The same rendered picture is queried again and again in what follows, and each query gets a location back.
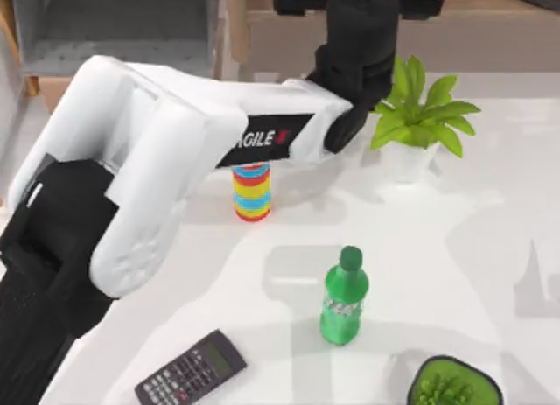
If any green plant in white pot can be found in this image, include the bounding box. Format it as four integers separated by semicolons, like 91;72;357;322
369;54;482;185

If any stack of coloured rings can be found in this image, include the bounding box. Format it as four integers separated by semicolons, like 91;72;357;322
230;162;274;224

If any green bottle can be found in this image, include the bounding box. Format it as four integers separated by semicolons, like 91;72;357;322
319;245;370;347

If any black calculator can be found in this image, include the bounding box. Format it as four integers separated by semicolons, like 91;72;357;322
134;329;249;405

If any grey cabinet with wooden frame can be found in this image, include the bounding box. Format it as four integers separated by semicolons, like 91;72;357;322
0;0;263;98

